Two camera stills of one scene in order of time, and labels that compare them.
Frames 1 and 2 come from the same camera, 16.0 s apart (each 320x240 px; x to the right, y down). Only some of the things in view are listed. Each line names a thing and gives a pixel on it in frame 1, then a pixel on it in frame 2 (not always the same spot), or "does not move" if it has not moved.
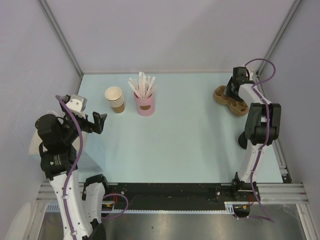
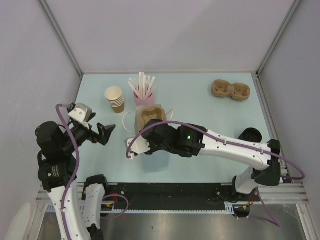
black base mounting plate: [177, 196] does not move
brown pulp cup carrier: [236, 107] -> [147, 113]
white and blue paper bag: [36, 141] -> [156, 162]
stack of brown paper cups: [114, 95] does not move
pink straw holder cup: [145, 107] does not move
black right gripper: [228, 89] -> [153, 148]
